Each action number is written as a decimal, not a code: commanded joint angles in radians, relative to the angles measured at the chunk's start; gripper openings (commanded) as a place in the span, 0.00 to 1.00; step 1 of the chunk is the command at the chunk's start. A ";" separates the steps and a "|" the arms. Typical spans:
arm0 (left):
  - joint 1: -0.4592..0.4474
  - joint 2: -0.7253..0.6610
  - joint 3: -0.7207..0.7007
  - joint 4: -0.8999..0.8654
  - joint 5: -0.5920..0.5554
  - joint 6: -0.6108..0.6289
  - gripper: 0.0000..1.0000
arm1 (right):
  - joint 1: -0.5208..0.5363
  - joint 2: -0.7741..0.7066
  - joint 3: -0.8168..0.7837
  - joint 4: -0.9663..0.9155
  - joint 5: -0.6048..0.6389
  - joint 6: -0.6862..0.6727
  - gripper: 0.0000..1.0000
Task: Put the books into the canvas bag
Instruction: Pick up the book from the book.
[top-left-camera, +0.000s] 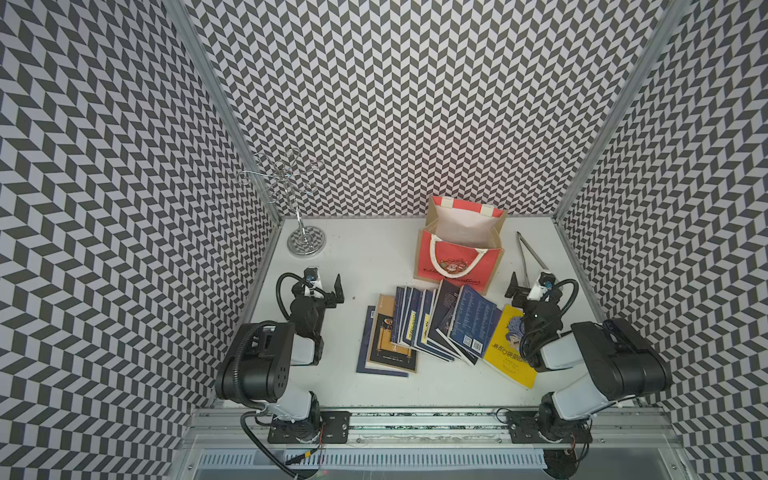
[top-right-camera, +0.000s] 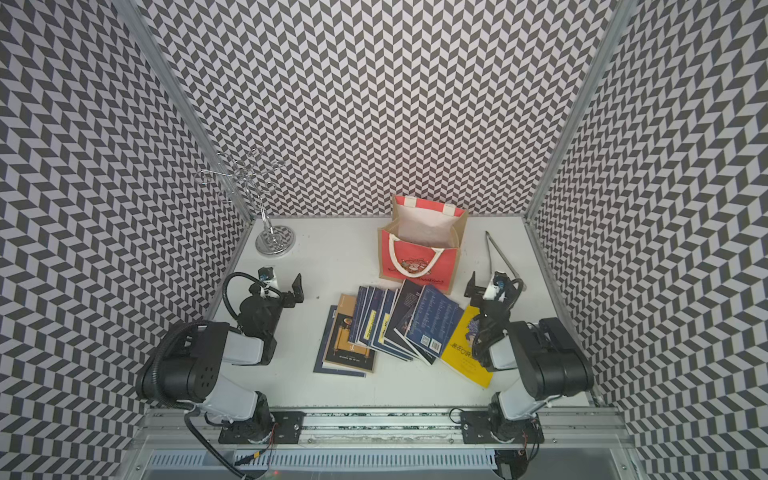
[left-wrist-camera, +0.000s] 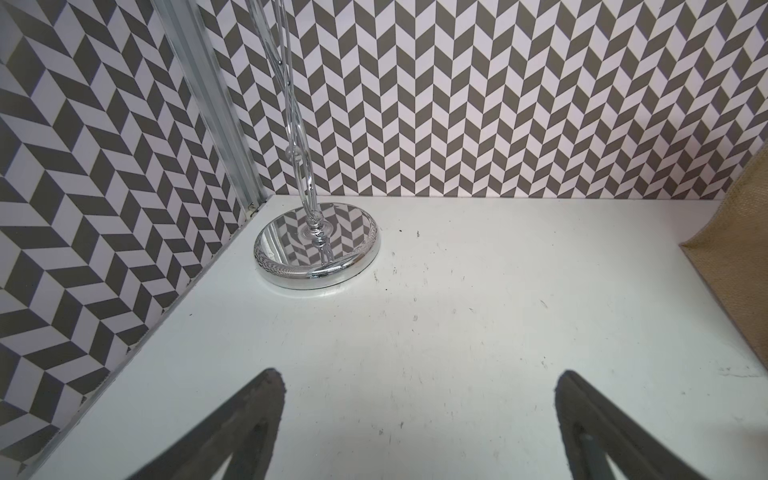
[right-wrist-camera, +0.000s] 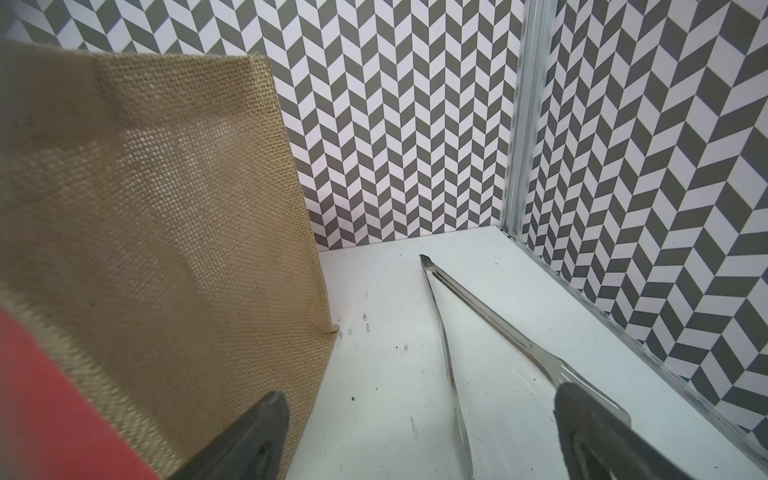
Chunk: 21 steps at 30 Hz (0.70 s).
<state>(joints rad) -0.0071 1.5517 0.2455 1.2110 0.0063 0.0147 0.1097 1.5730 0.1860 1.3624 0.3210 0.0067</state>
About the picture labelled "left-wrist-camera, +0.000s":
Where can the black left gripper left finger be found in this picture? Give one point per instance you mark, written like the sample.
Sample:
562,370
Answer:
239,436

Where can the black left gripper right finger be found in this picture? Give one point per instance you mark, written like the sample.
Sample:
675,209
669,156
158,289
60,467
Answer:
597,434

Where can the chrome wire jewelry stand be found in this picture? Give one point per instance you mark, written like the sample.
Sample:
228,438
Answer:
318,245

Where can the red burlap Christmas bag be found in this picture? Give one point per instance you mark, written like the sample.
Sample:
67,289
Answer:
730,254

